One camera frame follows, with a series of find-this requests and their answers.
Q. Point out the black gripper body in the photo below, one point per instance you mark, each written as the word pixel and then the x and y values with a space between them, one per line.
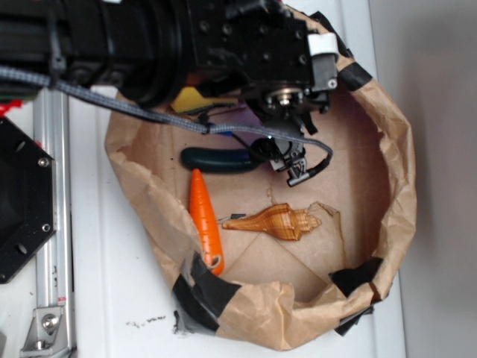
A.
pixel 264 53

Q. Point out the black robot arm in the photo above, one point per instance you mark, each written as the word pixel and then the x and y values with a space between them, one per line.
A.
pixel 142 48

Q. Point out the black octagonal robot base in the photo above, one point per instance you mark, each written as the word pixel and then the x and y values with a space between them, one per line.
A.
pixel 27 199

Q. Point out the yellow kitchen sponge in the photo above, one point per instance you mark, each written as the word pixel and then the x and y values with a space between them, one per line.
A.
pixel 190 101

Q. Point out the dark green toy cucumber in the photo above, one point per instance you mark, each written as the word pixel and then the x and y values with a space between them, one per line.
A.
pixel 218 161

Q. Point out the brown conch seashell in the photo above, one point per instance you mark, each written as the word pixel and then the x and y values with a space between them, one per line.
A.
pixel 280 221

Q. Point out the orange toy carrot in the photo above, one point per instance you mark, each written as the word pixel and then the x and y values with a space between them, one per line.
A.
pixel 203 216

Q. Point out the brown paper bag tray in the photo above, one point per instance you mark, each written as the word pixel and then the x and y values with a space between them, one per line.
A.
pixel 274 293

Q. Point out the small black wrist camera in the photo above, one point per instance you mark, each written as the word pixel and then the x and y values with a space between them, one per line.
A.
pixel 284 156

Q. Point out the aluminium extrusion rail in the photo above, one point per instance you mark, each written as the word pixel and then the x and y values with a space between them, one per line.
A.
pixel 54 263

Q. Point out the metal corner bracket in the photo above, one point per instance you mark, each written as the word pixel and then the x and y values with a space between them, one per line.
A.
pixel 47 333

